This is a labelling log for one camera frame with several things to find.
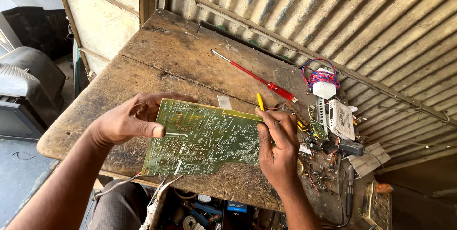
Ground person's left hand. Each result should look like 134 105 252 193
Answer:
89 92 199 149

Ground person's right hand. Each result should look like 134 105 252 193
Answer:
254 108 301 190

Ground large green circuit board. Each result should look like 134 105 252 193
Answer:
141 98 273 177

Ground small green circuit board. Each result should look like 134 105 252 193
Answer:
309 119 330 141

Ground heap of small electronic parts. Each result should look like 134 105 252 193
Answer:
296 130 345 196

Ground white labelled driver box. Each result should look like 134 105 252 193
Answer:
328 99 356 141

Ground black power adapter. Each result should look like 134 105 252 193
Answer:
338 140 365 157

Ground small grey metal plate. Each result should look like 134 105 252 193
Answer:
217 95 233 110

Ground black smartphone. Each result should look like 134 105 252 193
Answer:
222 200 251 230

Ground black soldering iron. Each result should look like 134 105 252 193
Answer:
344 165 355 220

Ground person's grey trousers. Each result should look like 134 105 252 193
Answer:
89 179 152 230

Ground white slatted plastic piece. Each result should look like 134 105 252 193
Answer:
348 142 392 179

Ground dark grey television set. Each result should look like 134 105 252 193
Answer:
0 46 67 141

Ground orange plastic cap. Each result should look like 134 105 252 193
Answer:
374 183 394 194

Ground yellowed power strip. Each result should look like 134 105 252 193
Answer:
361 181 393 230

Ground dark grey flat casing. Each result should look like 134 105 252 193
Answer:
0 138 60 230

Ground black television set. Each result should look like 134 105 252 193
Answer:
0 0 74 60

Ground white perforated metal bracket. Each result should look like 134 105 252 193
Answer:
316 96 329 135

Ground white cable of circuit board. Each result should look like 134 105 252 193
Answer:
91 173 143 202

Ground red handled screwdriver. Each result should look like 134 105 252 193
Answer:
209 49 298 103

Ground white transformer with red-blue wires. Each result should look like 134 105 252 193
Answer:
302 58 341 100

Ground blue handled pliers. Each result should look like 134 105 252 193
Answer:
184 201 223 225

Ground white solder wire reel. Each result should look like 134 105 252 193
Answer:
182 216 198 230

